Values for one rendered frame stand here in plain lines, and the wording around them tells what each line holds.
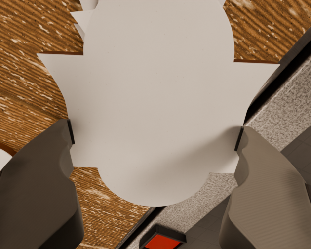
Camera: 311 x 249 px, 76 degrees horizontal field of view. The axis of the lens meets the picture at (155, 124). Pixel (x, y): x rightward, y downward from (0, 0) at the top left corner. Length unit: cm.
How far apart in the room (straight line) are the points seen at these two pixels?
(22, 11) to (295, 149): 173
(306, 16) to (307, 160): 169
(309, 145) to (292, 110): 148
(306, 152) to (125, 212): 160
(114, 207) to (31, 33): 29
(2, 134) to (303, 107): 42
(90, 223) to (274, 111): 38
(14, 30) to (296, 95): 34
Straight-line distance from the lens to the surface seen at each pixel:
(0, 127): 34
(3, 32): 28
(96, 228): 46
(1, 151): 36
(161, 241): 49
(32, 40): 27
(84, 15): 19
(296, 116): 34
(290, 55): 29
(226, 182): 38
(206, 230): 233
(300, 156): 186
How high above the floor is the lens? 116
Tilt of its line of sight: 59 degrees down
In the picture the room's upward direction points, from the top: 178 degrees counter-clockwise
